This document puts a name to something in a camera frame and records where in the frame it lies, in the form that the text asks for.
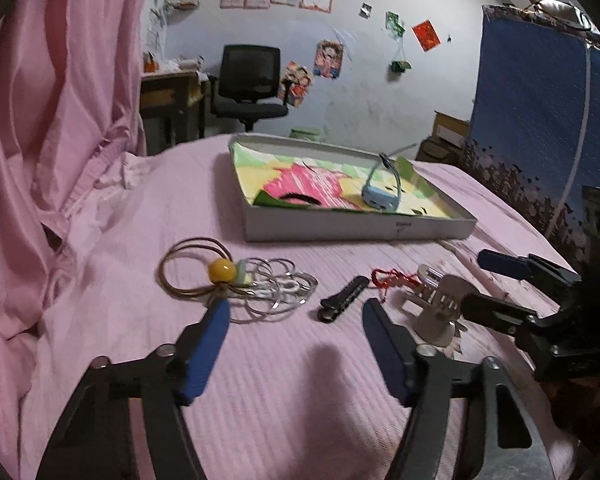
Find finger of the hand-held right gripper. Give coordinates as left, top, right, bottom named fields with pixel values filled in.
left=459, top=291, right=540, bottom=343
left=477, top=248, right=582, bottom=288

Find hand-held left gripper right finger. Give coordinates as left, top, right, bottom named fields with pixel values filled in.
left=361, top=298, right=556, bottom=480

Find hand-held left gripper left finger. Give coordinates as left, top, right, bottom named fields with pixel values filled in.
left=35, top=299, right=231, bottom=480

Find beige hair claw clip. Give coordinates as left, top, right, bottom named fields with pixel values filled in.
left=403, top=263, right=474, bottom=349

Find silver bangle rings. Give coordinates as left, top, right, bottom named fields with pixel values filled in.
left=224, top=257, right=319, bottom=325

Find white shallow cardboard box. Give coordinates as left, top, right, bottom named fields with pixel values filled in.
left=228, top=133, right=479, bottom=244

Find brown bangle with yellow bead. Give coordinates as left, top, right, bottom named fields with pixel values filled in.
left=160, top=237, right=242, bottom=302

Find pink bedsheet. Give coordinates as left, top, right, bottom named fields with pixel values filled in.
left=17, top=134, right=583, bottom=480

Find blue fabric wardrobe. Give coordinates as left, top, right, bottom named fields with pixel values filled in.
left=459, top=3, right=600, bottom=267

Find wooden desk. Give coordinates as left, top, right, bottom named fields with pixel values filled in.
left=140, top=69, right=214, bottom=157

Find black office chair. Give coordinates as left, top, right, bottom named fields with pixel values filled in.
left=209, top=44, right=290, bottom=132

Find pink curtain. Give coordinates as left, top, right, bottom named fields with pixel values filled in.
left=0, top=0, right=167, bottom=351

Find stack of books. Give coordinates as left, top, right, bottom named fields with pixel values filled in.
left=160, top=56, right=204, bottom=73

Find red string bracelet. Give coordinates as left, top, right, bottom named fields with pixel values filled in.
left=370, top=267, right=422, bottom=302

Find red paper wall decoration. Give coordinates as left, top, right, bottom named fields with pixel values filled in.
left=412, top=19, right=441, bottom=52

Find grey bag with handles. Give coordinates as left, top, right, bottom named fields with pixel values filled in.
left=519, top=0, right=594, bottom=32

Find green wall picture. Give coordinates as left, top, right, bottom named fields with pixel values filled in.
left=384, top=10, right=406, bottom=37

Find cartoon boy wall poster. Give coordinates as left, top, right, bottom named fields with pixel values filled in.
left=313, top=39, right=345, bottom=80

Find cartoon family wall poster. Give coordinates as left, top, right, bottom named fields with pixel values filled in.
left=278, top=61, right=315, bottom=108

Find papers pinned on wall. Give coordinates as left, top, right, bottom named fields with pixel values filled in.
left=144, top=5, right=169, bottom=52

